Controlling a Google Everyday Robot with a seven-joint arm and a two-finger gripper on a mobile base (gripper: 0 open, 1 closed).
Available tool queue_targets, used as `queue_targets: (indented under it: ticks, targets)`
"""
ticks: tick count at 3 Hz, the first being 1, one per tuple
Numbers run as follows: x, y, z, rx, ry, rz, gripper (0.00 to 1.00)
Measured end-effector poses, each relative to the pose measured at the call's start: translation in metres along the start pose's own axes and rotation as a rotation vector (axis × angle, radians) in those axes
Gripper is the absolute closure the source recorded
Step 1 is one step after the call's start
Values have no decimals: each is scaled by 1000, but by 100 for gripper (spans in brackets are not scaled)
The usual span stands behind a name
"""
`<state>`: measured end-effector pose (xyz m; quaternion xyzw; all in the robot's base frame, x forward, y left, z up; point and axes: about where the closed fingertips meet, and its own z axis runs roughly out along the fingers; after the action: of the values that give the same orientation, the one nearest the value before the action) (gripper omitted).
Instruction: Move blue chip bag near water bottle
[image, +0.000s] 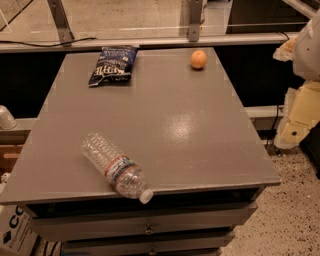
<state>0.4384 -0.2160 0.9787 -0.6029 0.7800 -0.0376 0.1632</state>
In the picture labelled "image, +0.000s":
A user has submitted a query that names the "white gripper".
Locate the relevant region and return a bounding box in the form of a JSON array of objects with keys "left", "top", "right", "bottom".
[{"left": 274, "top": 81, "right": 320, "bottom": 149}]

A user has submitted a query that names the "blue chip bag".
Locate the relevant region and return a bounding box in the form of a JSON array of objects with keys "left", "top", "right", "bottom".
[{"left": 88, "top": 46, "right": 138, "bottom": 87}]

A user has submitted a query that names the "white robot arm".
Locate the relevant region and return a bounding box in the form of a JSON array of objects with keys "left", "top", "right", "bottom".
[{"left": 273, "top": 10, "right": 320, "bottom": 149}]

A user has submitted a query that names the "clear plastic water bottle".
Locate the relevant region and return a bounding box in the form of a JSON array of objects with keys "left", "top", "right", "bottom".
[{"left": 81, "top": 132, "right": 153, "bottom": 204}]

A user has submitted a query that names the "grey drawer cabinet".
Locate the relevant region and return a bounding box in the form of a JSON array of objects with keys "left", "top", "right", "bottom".
[{"left": 1, "top": 49, "right": 280, "bottom": 256}]

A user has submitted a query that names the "orange fruit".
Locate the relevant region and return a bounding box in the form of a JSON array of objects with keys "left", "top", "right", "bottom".
[{"left": 191, "top": 50, "right": 207, "bottom": 69}]

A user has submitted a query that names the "white cardboard box with logo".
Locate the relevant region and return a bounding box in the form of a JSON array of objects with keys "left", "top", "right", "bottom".
[{"left": 0, "top": 206, "right": 38, "bottom": 256}]

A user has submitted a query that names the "right metal bracket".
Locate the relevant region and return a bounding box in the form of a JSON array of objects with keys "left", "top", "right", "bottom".
[{"left": 188, "top": 0, "right": 203, "bottom": 42}]

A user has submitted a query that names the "metal bracket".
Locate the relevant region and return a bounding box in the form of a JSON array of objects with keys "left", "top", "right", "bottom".
[
  {"left": 188, "top": 0, "right": 203, "bottom": 42},
  {"left": 47, "top": 0, "right": 74, "bottom": 43}
]

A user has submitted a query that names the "left metal bracket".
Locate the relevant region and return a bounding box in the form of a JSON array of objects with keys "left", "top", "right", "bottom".
[{"left": 47, "top": 0, "right": 74, "bottom": 43}]

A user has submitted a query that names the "black cable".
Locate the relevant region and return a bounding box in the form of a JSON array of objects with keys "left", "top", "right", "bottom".
[{"left": 0, "top": 37, "right": 98, "bottom": 48}]

